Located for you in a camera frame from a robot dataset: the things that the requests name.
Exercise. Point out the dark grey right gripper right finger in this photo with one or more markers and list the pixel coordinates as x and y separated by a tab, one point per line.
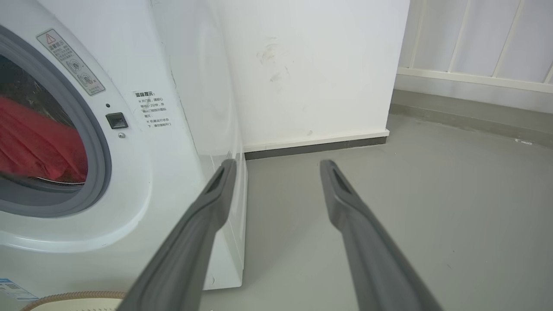
371	250

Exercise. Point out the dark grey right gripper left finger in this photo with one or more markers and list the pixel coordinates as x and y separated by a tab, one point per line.
185	250

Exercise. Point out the white front-loading washing machine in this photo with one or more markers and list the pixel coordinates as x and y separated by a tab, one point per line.
173	129

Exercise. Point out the woven laundry basket rim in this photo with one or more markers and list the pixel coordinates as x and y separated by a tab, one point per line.
73	301

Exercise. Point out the grey rubber door gasket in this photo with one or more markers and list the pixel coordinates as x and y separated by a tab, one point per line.
96	142

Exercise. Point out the black door latch socket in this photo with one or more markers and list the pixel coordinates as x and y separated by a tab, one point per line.
116	120

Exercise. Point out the blue energy label sticker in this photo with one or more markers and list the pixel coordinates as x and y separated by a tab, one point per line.
15	289

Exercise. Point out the red garment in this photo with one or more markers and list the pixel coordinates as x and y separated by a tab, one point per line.
39	142

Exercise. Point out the warning sticker with triangle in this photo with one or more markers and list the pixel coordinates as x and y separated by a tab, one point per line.
70	61

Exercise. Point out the white railing fence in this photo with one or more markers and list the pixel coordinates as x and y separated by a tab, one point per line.
475	43

